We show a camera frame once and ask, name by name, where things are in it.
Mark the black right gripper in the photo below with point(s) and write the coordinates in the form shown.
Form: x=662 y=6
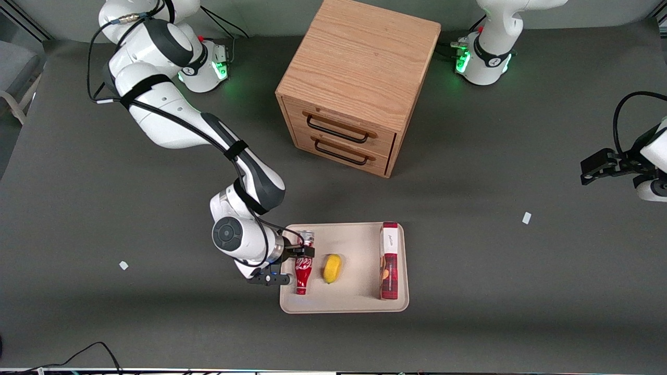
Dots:
x=289 y=253

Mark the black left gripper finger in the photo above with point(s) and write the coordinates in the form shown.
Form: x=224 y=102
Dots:
x=631 y=164
x=598 y=165

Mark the red coke bottle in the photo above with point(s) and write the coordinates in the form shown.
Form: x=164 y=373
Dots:
x=303 y=276

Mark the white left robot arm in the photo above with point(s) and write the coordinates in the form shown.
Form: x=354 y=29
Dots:
x=490 y=47

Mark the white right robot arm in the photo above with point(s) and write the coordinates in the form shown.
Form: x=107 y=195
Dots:
x=167 y=114

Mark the beige plastic tray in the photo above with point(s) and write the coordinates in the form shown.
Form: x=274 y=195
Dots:
x=359 y=291

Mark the yellow lemon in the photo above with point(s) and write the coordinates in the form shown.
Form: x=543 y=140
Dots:
x=332 y=268

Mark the red white shortbread box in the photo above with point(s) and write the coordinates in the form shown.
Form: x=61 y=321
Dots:
x=389 y=263

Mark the wooden drawer cabinet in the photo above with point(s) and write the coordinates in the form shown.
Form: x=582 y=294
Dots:
x=359 y=62

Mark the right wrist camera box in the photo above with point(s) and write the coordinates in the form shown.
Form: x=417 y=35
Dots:
x=268 y=279

